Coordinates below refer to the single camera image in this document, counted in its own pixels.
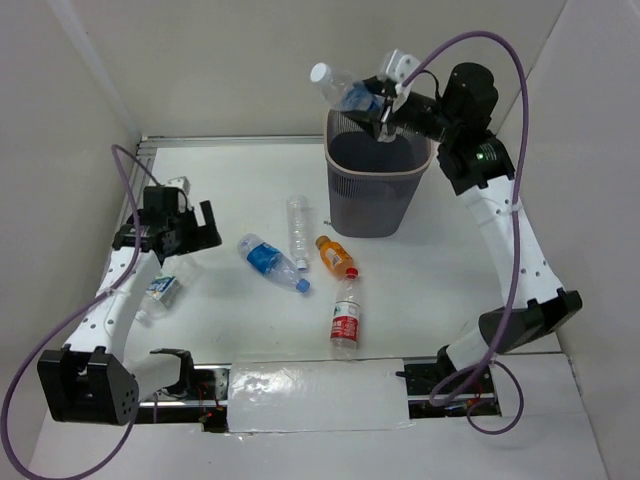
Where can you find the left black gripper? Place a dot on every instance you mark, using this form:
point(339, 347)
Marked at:
point(195, 231)

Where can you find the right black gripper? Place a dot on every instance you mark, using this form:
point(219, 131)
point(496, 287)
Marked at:
point(371, 121)

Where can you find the blue label bottle white cap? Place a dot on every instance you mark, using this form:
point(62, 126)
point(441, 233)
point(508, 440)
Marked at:
point(343, 91)

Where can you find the red label bottle red cap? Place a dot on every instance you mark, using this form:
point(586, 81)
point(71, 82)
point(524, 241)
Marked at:
point(347, 311)

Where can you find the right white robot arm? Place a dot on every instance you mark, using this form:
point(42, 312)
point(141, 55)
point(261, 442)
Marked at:
point(482, 175)

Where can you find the clear bottle under left arm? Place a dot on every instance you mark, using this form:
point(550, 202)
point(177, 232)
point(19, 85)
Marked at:
point(176, 277)

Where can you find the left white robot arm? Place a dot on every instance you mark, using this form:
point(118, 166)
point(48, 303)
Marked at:
point(89, 379)

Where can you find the grey mesh waste bin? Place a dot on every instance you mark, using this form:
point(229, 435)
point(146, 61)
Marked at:
point(371, 183)

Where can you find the clear unlabelled plastic bottle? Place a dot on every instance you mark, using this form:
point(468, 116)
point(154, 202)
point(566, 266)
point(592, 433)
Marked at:
point(297, 209)

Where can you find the orange juice bottle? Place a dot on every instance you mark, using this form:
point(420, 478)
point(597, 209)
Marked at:
point(334, 256)

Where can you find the white taped front panel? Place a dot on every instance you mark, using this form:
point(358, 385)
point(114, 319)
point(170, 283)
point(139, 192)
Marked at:
point(325, 396)

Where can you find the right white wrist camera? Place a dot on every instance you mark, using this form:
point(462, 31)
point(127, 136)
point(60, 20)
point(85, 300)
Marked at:
point(396, 67)

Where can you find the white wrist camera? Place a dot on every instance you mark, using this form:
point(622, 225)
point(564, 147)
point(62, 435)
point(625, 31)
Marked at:
point(396, 67)
point(182, 183)

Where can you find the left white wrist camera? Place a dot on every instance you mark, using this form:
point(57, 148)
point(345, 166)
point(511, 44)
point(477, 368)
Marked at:
point(182, 183)

